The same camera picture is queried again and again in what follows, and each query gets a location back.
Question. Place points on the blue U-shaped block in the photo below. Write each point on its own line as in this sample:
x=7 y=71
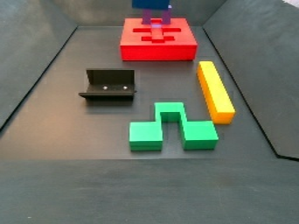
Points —
x=151 y=4

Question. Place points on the red puzzle base block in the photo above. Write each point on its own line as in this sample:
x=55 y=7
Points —
x=149 y=42

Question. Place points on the black angle fixture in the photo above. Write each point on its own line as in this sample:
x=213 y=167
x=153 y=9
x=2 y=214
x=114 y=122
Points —
x=110 y=84

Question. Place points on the yellow long bar block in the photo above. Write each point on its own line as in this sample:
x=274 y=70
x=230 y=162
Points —
x=219 y=104

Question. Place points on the green zigzag block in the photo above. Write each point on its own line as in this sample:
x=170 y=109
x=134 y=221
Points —
x=171 y=125

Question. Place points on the purple U-shaped block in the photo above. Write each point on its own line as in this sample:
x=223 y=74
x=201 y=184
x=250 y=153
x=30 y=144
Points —
x=157 y=17

